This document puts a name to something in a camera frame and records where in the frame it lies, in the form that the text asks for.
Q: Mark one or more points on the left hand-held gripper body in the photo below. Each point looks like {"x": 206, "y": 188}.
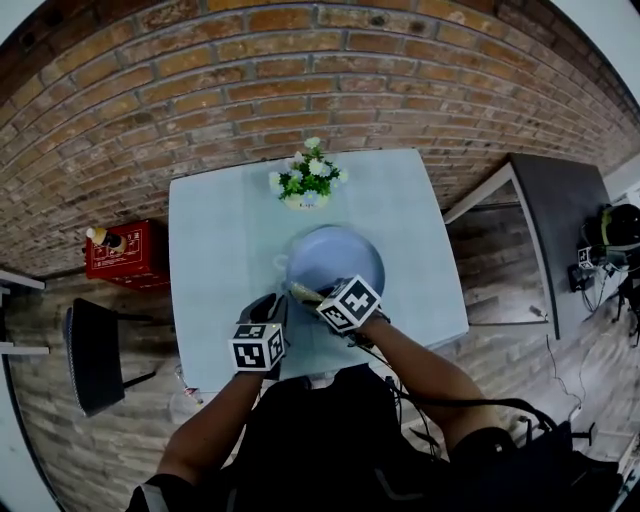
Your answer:
{"x": 255, "y": 350}

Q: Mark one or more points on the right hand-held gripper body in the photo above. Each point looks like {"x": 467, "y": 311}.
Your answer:
{"x": 350, "y": 305}

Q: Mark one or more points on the yellow-green sponge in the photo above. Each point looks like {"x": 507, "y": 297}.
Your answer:
{"x": 305, "y": 292}

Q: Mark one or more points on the large blue plate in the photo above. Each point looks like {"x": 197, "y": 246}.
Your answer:
{"x": 335, "y": 255}

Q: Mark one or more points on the person's right forearm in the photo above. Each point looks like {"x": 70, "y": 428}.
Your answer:
{"x": 430, "y": 380}

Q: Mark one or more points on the person's left forearm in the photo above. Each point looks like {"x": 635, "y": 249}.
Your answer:
{"x": 210, "y": 425}

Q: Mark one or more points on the light blue tablecloth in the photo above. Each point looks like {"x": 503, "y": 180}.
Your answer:
{"x": 220, "y": 250}

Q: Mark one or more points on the clear plastic bottle red label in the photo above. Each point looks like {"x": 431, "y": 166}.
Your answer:
{"x": 192, "y": 395}

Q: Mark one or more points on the person's black clothing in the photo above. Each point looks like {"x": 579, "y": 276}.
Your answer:
{"x": 320, "y": 450}

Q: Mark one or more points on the white flowers in cream pot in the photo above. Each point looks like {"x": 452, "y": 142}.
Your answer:
{"x": 307, "y": 180}

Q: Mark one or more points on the red box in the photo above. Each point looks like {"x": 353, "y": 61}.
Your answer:
{"x": 130, "y": 265}

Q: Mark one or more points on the dark chair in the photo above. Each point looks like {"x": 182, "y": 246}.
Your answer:
{"x": 95, "y": 360}

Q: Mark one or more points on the bottle with white cap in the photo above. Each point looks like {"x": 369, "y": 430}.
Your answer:
{"x": 105, "y": 238}

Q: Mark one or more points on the dark-topped table with white legs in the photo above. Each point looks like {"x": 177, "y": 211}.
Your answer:
{"x": 560, "y": 210}

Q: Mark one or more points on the black phone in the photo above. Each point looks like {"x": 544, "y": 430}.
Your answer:
{"x": 580, "y": 280}

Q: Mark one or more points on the white side table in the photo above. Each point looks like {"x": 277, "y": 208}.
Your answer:
{"x": 20, "y": 282}

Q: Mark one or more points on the small black-white patterned block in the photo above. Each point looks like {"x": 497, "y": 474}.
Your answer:
{"x": 585, "y": 257}

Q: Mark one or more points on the black equipment stand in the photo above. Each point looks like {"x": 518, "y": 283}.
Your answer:
{"x": 627, "y": 305}

